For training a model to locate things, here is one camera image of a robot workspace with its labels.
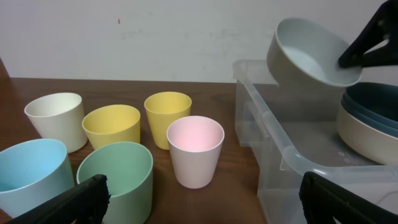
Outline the yellow plastic cup rear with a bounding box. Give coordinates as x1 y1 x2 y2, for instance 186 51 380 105
144 91 192 150

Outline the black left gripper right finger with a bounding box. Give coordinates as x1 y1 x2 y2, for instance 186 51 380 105
299 172 397 224

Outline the yellow plastic cup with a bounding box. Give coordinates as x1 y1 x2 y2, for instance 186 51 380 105
144 91 192 150
81 105 141 150

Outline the clear plastic storage bin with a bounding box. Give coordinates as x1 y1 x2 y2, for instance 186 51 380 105
233 60 397 223

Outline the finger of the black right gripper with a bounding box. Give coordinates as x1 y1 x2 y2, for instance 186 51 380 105
338 0 397 68

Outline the dark blue large bowl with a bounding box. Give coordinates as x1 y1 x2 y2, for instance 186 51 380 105
343 82 397 128

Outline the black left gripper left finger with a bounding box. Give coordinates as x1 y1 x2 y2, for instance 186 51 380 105
8 174 111 224

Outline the cream white plastic cup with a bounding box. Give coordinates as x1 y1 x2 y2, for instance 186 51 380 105
24 92 88 153

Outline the pink plastic cup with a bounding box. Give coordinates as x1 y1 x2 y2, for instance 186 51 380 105
167 116 225 189

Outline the yellow plastic cup front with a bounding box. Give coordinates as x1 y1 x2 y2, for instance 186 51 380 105
81 105 141 150

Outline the mint green plastic cup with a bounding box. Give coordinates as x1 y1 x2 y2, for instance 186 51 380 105
76 142 154 224

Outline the light blue plastic cup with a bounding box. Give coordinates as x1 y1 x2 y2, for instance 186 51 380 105
1 139 75 218

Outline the beige large bowl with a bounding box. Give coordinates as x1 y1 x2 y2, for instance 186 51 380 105
336 104 397 166

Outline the grey small bowl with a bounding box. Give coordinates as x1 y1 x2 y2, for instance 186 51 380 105
267 18 362 91

